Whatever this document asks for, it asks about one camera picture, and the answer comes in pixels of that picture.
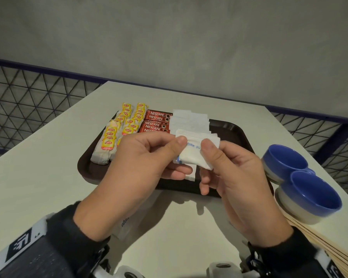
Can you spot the black wrist band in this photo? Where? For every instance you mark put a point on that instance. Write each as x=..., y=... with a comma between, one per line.
x=61, y=246
x=293, y=257

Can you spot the blue cup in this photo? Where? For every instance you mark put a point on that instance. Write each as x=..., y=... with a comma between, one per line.
x=307, y=196
x=278, y=159

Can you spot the person's left hand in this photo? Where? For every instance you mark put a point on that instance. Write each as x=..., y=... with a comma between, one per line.
x=133, y=176

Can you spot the row of red Nescafe sachets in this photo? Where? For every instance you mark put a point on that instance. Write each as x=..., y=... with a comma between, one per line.
x=156, y=118

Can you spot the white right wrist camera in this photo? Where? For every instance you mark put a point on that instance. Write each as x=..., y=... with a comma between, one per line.
x=214, y=272

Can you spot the bundle of wooden stir sticks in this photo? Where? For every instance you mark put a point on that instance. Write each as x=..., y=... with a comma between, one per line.
x=336, y=254

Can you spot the black left wrist band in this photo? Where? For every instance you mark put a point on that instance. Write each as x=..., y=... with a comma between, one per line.
x=61, y=246

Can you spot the brown plastic tray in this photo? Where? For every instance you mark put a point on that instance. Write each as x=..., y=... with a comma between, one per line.
x=235, y=133

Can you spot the black right wrist band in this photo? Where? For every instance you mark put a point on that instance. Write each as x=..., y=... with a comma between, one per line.
x=293, y=257

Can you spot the white box with marker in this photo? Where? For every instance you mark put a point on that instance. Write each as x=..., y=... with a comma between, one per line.
x=121, y=273

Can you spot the person's right hand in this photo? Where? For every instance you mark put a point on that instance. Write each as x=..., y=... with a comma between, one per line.
x=249, y=193

